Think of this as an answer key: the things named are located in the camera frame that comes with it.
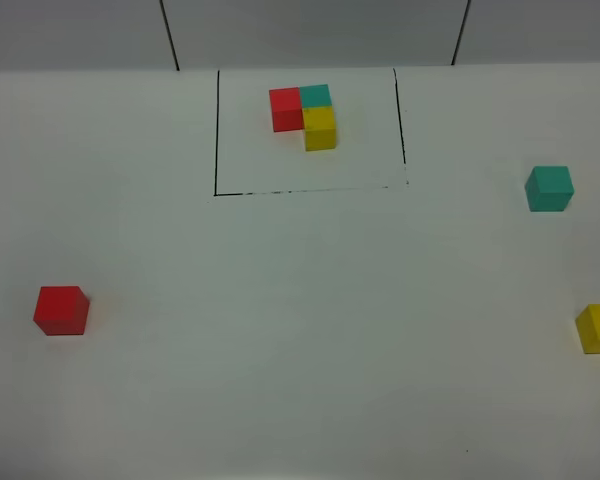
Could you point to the teal template block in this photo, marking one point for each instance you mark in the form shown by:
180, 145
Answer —
314, 96

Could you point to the red template block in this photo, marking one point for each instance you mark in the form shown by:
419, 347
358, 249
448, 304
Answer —
286, 109

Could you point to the yellow template block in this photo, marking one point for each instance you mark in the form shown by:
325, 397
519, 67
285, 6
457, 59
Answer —
319, 128

